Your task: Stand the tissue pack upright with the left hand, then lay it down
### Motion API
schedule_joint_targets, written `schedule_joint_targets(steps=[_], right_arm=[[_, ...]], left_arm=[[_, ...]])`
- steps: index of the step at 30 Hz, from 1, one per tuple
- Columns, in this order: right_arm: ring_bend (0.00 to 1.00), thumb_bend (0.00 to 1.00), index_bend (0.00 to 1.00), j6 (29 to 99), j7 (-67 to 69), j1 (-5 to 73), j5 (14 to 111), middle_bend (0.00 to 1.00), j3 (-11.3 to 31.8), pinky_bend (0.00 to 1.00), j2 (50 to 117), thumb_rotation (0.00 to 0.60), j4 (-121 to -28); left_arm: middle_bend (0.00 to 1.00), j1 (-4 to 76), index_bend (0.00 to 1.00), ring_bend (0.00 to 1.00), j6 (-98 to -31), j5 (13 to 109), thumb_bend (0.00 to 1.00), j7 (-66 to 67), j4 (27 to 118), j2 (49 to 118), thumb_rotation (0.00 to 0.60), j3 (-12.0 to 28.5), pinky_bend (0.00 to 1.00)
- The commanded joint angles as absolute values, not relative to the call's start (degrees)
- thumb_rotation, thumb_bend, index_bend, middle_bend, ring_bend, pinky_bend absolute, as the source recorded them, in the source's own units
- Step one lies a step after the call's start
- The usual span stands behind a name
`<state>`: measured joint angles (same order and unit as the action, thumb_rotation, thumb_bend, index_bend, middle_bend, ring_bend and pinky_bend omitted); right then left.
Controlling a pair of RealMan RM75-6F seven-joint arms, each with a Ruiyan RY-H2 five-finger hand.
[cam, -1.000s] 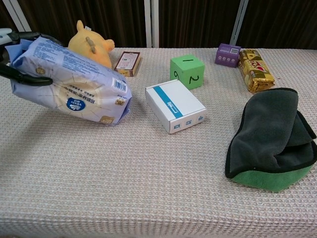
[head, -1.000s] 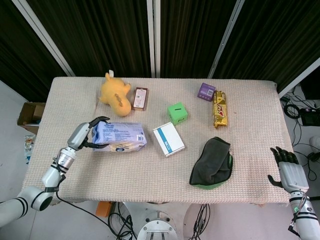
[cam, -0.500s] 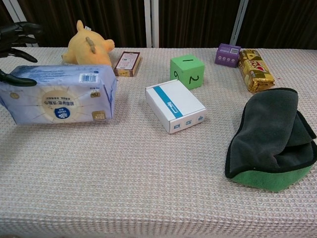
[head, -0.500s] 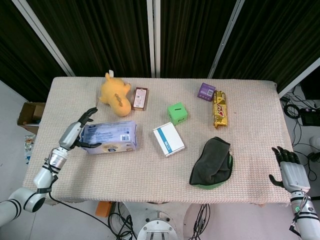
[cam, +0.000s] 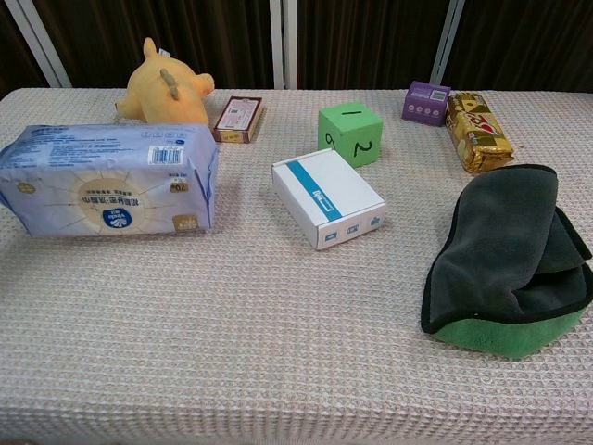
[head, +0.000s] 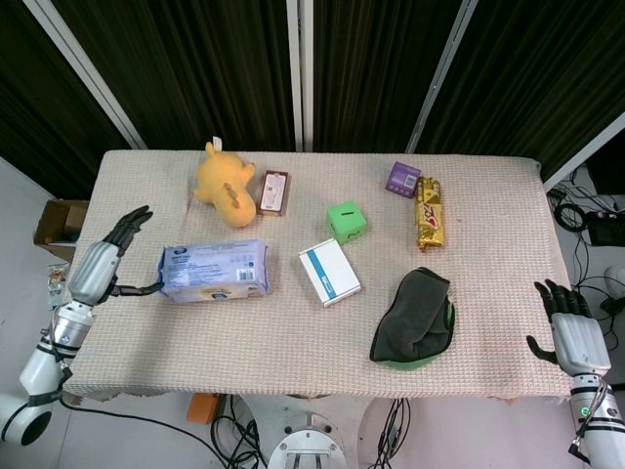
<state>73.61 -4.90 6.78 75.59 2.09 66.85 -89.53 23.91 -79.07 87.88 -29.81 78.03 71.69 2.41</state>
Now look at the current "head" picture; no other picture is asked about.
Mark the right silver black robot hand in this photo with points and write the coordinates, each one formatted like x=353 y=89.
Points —
x=578 y=342

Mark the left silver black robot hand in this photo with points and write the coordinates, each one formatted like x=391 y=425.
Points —
x=95 y=268

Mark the blue tissue paper pack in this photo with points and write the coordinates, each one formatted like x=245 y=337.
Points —
x=215 y=271

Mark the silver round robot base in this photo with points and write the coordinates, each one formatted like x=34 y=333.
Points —
x=305 y=447

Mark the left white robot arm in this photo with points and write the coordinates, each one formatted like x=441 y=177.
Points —
x=44 y=366

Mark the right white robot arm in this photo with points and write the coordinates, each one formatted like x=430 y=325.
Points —
x=598 y=425

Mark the colourful packet on floor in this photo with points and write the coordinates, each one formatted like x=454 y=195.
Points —
x=57 y=285

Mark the brown cardboard box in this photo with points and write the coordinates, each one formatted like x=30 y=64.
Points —
x=54 y=227

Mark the black flat floor device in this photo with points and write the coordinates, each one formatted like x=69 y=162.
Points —
x=605 y=228

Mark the yellow plush toy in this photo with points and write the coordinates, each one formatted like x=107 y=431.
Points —
x=220 y=185

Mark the grey green folded cloth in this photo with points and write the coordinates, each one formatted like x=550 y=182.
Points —
x=415 y=312

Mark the dark pleated curtain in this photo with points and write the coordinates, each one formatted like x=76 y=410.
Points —
x=537 y=73
x=195 y=73
x=29 y=107
x=371 y=73

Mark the orange box under table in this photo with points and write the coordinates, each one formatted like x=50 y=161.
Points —
x=201 y=408

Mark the brown pink card box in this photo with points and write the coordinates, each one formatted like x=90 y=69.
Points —
x=273 y=193

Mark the gold snack pack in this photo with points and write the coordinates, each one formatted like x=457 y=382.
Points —
x=429 y=215

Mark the beige waffle tablecloth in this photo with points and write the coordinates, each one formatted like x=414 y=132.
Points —
x=293 y=352

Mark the white box with blue stripe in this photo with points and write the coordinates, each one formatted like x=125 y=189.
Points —
x=332 y=273

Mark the small purple box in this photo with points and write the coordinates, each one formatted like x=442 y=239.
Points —
x=404 y=179

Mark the green numbered cube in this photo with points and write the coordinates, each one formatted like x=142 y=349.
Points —
x=346 y=220

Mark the white partition frame post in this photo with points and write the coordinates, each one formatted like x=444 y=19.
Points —
x=83 y=68
x=581 y=154
x=439 y=78
x=300 y=73

